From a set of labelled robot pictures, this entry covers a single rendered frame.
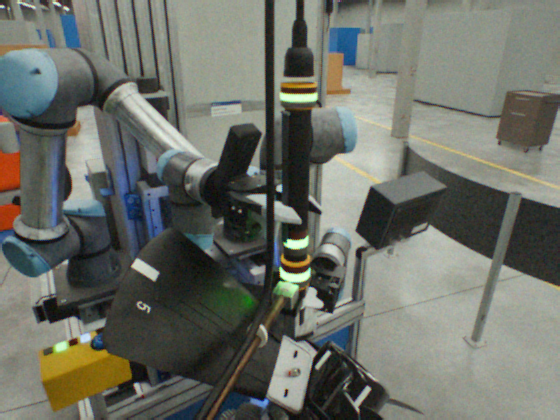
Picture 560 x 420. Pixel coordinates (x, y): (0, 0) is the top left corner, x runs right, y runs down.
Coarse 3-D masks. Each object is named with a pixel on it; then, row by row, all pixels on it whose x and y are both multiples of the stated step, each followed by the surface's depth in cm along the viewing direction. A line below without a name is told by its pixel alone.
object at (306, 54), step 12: (300, 24) 42; (300, 36) 42; (288, 48) 43; (300, 48) 42; (288, 60) 43; (300, 60) 43; (312, 60) 43; (288, 72) 43; (300, 72) 43; (312, 72) 44; (300, 312) 58; (300, 324) 59
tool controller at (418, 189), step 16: (416, 176) 128; (368, 192) 121; (384, 192) 117; (400, 192) 118; (416, 192) 119; (432, 192) 121; (368, 208) 122; (384, 208) 116; (400, 208) 115; (416, 208) 121; (432, 208) 127; (368, 224) 124; (384, 224) 118; (400, 224) 121; (416, 224) 128; (368, 240) 126; (384, 240) 122; (400, 240) 124
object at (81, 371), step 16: (64, 352) 80; (80, 352) 80; (96, 352) 80; (48, 368) 76; (64, 368) 76; (80, 368) 77; (96, 368) 79; (112, 368) 81; (128, 368) 83; (48, 384) 74; (64, 384) 76; (80, 384) 78; (96, 384) 80; (112, 384) 82; (48, 400) 76; (64, 400) 77
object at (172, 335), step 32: (160, 256) 49; (192, 256) 53; (128, 288) 42; (160, 288) 46; (192, 288) 49; (224, 288) 52; (128, 320) 40; (160, 320) 43; (192, 320) 46; (224, 320) 49; (128, 352) 38; (160, 352) 41; (192, 352) 44; (224, 352) 47; (256, 352) 50; (256, 384) 48
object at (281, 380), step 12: (288, 348) 54; (300, 348) 56; (288, 360) 53; (300, 360) 55; (276, 372) 51; (288, 372) 52; (276, 384) 50; (288, 384) 52; (300, 384) 53; (276, 396) 50; (288, 396) 51; (300, 396) 52; (288, 408) 50; (300, 408) 51
